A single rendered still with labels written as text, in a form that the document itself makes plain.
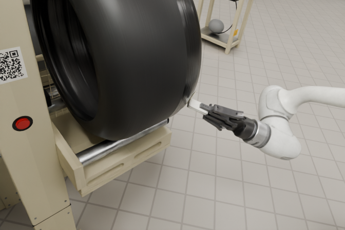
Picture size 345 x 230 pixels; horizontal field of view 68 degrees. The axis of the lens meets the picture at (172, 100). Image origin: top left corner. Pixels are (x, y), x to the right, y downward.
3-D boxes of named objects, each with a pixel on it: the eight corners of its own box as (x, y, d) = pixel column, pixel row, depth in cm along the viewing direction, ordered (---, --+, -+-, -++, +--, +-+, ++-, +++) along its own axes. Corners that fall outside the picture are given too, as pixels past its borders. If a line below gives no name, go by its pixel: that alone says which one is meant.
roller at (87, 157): (70, 157, 76) (76, 171, 75) (72, 154, 72) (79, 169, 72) (160, 114, 96) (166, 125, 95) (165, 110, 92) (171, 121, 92)
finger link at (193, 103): (206, 114, 82) (207, 113, 81) (187, 106, 80) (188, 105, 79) (207, 107, 84) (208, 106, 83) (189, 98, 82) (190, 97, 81)
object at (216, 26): (227, 54, 344) (245, -7, 295) (191, 39, 370) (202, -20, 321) (238, 47, 367) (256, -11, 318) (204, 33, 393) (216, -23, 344)
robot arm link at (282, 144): (250, 154, 90) (251, 122, 98) (284, 168, 94) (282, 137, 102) (273, 144, 82) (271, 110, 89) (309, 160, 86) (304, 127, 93)
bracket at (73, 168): (77, 191, 72) (73, 170, 66) (27, 114, 94) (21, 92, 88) (88, 185, 74) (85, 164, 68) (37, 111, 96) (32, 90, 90)
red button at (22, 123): (18, 131, 62) (15, 122, 60) (15, 127, 63) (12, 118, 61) (31, 126, 63) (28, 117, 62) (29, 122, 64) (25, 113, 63)
